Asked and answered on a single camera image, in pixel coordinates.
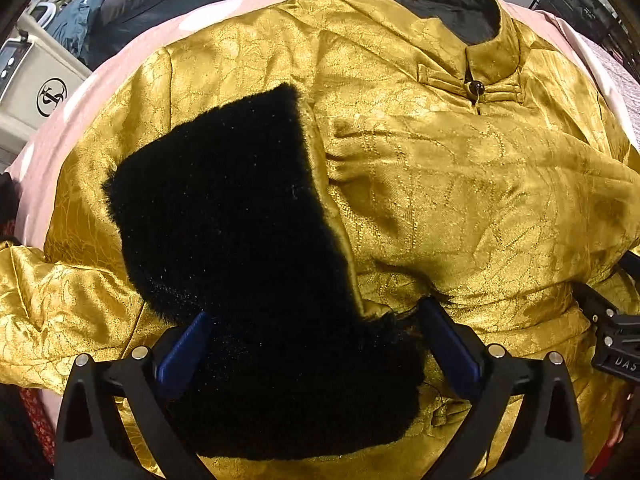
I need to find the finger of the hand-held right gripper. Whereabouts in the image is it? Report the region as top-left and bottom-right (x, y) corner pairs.
(572, 282), (640, 333)
(617, 250), (640, 283)

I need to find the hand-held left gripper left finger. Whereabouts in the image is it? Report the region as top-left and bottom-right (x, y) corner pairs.
(54, 310), (216, 480)

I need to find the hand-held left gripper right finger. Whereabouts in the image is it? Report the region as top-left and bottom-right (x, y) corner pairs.
(417, 297), (586, 480)

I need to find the gold jacket with black fur lining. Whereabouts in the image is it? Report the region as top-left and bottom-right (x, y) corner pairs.
(0, 0), (640, 480)

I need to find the purple grey striped blanket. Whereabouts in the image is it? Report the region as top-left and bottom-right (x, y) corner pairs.
(582, 40), (640, 147)

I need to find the pink polka dot bed sheet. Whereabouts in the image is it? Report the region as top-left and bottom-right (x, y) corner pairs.
(7, 0), (640, 431)

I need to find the beige machine with knobs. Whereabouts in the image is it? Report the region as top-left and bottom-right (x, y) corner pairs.
(0, 2), (94, 171)

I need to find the black wire rack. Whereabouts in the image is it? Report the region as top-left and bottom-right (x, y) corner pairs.
(529, 0), (640, 81)

